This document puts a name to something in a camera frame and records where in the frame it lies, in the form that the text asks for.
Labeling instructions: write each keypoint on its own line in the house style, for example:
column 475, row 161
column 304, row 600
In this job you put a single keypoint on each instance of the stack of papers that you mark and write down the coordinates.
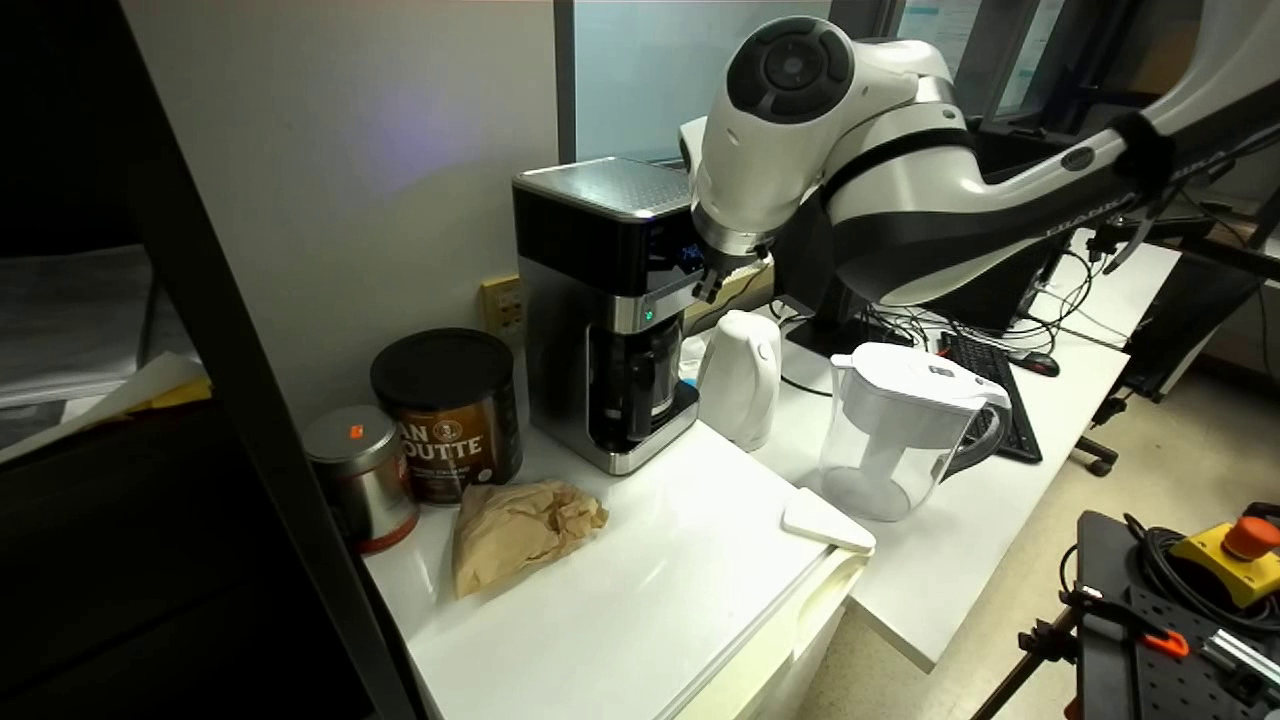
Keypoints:
column 67, row 332

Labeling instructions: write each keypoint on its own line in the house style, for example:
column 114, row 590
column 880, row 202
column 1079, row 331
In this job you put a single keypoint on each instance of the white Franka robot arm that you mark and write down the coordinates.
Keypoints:
column 906, row 135

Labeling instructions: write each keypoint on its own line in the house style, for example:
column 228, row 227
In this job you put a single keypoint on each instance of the black pegboard cart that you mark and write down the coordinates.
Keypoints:
column 1122, row 683

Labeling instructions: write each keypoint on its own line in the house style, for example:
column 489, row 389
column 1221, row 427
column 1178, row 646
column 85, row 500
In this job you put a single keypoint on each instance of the dark coffee can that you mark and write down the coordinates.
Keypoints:
column 445, row 441

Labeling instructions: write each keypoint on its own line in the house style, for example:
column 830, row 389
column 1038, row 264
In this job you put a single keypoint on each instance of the white electric kettle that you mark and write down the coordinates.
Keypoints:
column 743, row 382

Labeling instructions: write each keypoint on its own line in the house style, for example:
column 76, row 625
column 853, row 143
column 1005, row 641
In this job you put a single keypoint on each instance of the black computer mouse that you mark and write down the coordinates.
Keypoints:
column 1041, row 362

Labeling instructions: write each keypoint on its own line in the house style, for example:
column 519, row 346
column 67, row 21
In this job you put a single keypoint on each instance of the silver black coffee maker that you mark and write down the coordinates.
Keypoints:
column 585, row 227

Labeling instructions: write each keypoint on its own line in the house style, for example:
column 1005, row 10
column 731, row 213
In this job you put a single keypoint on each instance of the black computer keyboard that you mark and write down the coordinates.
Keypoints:
column 1024, row 433

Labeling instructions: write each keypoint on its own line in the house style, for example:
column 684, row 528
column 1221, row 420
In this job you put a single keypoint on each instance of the white water filter pitcher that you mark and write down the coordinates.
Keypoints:
column 895, row 427

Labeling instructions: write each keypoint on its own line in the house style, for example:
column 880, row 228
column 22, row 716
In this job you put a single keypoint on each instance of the black chair base wheel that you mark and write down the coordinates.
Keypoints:
column 1093, row 458

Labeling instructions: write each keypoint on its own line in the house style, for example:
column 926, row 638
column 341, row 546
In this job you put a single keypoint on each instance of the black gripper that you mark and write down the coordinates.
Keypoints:
column 732, row 252

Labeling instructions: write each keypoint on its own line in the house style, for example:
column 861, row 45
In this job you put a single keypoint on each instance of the brown paper filter bag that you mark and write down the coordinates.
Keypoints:
column 523, row 533

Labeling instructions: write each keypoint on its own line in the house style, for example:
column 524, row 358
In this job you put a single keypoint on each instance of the orange black bar clamp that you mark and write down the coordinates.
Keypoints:
column 1167, row 641

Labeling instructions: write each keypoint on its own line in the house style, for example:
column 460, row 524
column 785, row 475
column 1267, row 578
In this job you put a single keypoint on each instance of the yellow emergency stop box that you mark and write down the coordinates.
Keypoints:
column 1225, row 566

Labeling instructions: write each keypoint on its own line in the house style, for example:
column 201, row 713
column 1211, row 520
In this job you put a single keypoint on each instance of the beige wall outlet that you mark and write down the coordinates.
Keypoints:
column 502, row 300

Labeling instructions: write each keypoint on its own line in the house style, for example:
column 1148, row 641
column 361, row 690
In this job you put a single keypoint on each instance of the black shelf frame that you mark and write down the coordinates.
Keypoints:
column 201, row 264

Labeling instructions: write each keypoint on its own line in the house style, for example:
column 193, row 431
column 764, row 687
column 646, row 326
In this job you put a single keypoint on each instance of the silver metal canister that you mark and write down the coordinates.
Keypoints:
column 355, row 475

